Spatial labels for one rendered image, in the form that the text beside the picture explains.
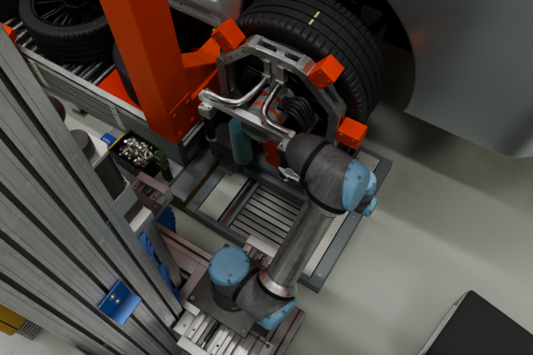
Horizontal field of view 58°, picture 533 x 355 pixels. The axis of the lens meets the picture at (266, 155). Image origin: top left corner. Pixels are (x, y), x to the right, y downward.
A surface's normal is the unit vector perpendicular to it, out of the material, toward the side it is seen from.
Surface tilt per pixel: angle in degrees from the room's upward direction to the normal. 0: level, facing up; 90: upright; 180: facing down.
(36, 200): 90
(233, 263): 7
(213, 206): 0
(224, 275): 7
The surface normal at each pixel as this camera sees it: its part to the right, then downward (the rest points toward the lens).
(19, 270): 0.85, 0.43
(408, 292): -0.02, -0.54
